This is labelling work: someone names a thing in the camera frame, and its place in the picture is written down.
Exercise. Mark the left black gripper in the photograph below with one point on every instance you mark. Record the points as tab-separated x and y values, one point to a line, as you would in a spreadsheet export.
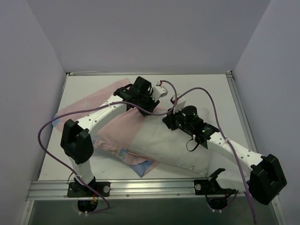
147	106

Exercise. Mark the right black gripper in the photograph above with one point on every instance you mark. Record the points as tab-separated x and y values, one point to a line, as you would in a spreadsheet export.
169	120

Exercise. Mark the white pillow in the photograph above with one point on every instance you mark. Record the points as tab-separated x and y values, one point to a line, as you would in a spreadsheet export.
166	153

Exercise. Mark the blue pink printed pillowcase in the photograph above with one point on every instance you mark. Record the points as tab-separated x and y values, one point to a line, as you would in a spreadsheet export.
112	156

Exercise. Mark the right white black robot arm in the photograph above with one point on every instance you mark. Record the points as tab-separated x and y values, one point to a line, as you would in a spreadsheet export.
265	174

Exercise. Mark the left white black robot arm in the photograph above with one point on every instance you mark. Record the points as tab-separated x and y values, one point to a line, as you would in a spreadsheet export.
108	120

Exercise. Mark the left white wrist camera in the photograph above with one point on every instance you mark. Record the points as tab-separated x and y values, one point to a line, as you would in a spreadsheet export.
159	92

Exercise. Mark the back aluminium rail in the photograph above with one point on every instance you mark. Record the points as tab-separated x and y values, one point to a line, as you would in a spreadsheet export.
90	73

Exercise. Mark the aluminium rail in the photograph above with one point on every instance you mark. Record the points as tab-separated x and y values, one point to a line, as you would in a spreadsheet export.
241	113
90	73
120	189

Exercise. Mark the right side aluminium rail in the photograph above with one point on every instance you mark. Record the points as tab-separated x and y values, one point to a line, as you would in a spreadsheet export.
241	113

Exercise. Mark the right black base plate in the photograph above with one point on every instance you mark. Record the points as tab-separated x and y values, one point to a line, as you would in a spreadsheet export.
210	187

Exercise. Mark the front aluminium rail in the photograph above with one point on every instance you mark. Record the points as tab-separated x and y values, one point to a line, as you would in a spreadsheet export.
120	189

